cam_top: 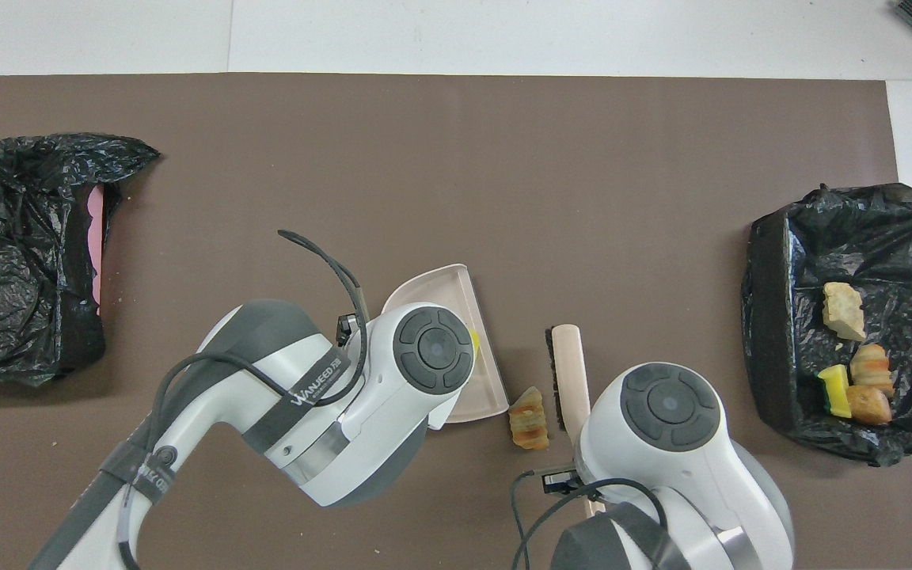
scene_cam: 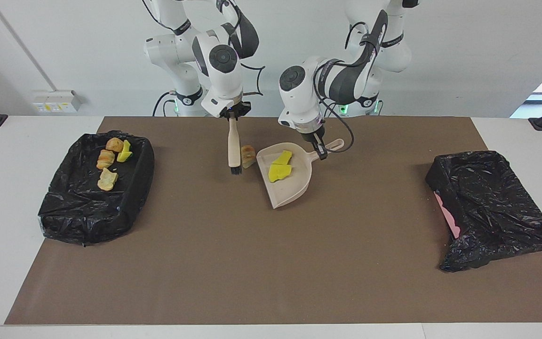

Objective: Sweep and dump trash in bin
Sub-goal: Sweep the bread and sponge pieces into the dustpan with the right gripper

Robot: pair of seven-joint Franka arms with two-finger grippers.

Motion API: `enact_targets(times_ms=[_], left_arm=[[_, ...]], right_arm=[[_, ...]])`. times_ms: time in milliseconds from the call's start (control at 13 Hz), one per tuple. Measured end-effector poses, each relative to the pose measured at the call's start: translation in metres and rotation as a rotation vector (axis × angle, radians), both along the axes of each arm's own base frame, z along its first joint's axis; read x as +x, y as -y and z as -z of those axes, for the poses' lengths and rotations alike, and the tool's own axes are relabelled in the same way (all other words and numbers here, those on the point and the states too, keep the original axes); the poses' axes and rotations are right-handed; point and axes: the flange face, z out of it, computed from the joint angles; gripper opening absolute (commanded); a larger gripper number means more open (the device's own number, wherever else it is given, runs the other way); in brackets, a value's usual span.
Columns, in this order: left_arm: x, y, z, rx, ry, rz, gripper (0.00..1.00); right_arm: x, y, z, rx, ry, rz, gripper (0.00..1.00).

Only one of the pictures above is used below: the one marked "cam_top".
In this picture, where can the yellow sponge piece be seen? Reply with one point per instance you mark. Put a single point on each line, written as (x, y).
(475, 342)
(836, 392)

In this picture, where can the beige plastic dustpan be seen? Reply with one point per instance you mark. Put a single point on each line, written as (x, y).
(492, 380)

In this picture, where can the beige hand brush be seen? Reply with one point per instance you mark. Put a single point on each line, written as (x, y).
(571, 372)

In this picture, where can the striped toy croissant piece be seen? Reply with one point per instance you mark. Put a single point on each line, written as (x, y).
(529, 419)
(873, 368)

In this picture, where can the pale cream bread piece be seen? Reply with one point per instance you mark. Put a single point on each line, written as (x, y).
(844, 313)

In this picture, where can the brown bread roll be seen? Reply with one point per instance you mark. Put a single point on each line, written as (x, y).
(869, 405)

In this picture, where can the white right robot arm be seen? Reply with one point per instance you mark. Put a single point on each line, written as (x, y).
(662, 491)

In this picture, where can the black bag-lined trash bin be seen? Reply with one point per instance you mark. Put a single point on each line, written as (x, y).
(788, 317)

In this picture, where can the pink plastic bin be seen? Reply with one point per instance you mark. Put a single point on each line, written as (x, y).
(95, 237)

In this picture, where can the crumpled black trash bag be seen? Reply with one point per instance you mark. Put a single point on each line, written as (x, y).
(13, 206)

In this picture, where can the brown table mat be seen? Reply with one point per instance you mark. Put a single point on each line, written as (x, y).
(503, 158)

